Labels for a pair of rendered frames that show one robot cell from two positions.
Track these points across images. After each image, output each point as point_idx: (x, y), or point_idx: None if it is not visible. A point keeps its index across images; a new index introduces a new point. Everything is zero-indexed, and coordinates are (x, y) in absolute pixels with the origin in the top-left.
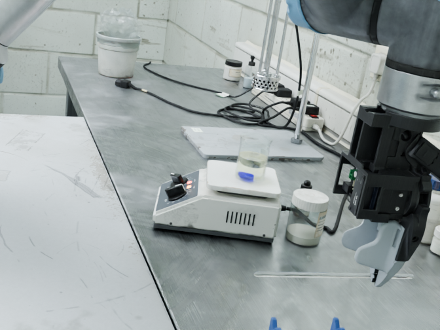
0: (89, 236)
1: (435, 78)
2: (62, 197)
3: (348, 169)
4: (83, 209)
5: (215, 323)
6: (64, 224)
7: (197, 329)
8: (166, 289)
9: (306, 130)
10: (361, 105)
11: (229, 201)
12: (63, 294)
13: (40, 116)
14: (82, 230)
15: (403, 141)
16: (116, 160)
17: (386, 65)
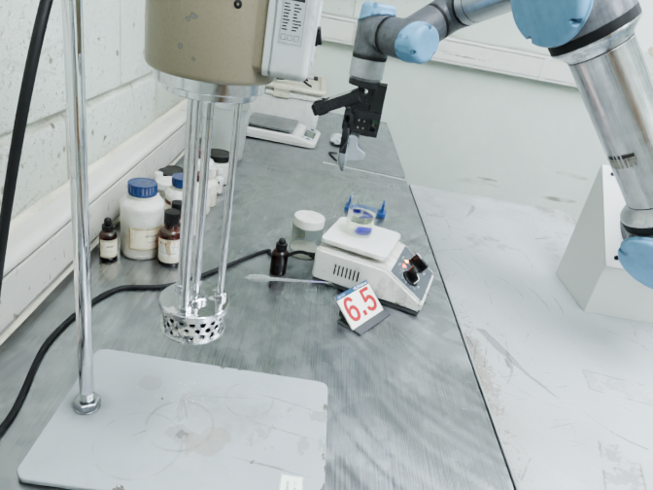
0: (479, 289)
1: (353, 61)
2: (514, 334)
3: None
4: (490, 315)
5: (404, 228)
6: (501, 302)
7: (414, 228)
8: (427, 247)
9: None
10: (387, 86)
11: None
12: (486, 257)
13: None
14: (486, 295)
15: (366, 92)
16: (465, 398)
17: (379, 63)
